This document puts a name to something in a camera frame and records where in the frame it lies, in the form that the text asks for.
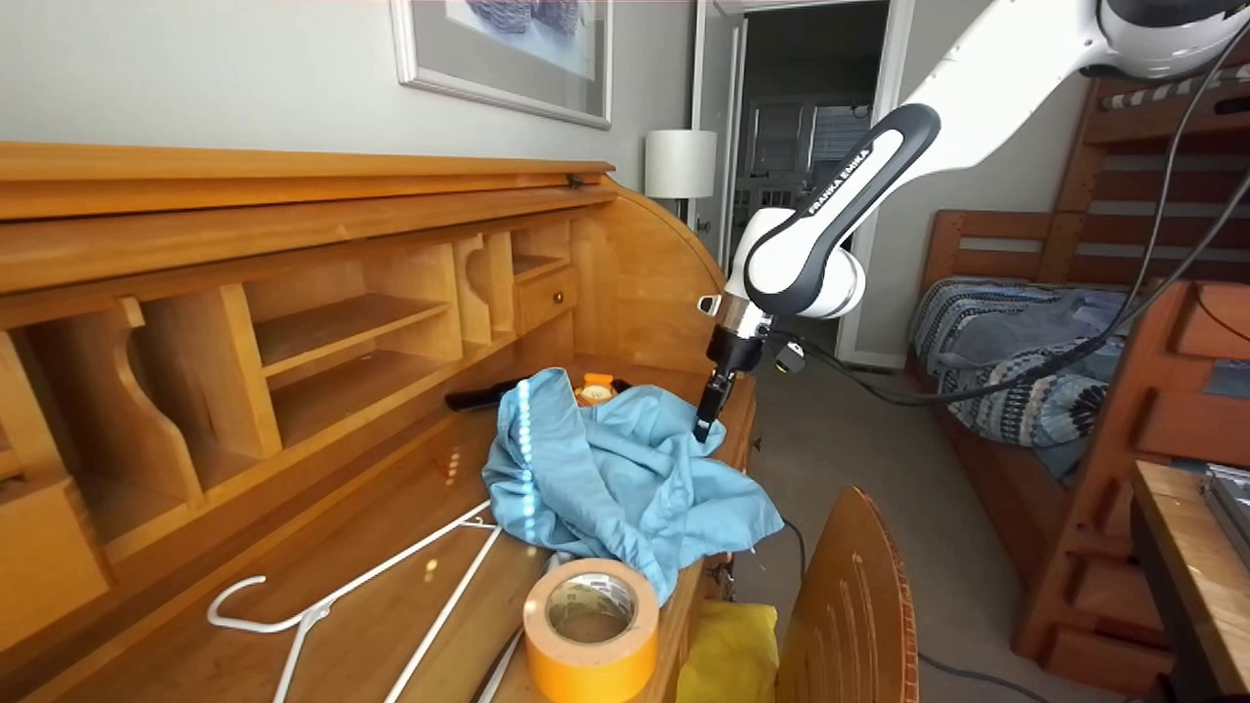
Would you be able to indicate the wooden side table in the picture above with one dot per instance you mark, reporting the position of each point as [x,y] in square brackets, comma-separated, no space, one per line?
[1200,585]

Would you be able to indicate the wooden chair back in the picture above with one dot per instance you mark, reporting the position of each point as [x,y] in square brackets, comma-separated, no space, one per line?
[852,633]

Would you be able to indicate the orange small object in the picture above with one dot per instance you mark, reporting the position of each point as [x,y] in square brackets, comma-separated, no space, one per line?
[596,389]

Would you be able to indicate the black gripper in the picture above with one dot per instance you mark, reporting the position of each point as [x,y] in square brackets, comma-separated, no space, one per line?
[732,350]

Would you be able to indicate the yellow cloth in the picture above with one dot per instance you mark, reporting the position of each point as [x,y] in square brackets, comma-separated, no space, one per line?
[732,653]

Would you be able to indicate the blue cloth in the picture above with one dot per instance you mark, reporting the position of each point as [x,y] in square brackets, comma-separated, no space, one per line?
[619,482]

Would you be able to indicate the wooden roll-top desk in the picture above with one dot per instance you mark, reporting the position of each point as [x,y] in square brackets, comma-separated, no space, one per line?
[245,411]

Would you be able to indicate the framed wall picture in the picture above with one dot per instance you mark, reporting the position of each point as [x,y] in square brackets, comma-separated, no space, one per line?
[528,55]

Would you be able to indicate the wooden bunk bed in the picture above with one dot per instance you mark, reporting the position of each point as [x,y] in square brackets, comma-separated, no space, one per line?
[1139,205]

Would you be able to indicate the blue patterned blanket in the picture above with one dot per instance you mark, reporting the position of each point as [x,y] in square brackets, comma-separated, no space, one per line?
[1023,367]

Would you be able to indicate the orange tape roll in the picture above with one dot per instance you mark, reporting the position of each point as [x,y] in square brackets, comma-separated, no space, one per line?
[590,633]

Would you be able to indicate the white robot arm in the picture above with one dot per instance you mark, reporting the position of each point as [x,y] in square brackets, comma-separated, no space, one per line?
[1010,59]

